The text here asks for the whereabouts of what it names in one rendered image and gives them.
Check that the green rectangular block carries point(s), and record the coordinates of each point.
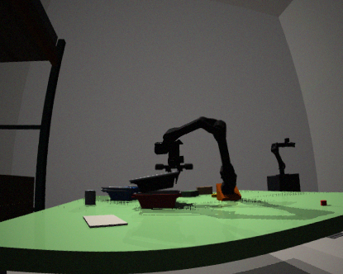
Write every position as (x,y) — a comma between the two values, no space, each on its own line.
(189,193)

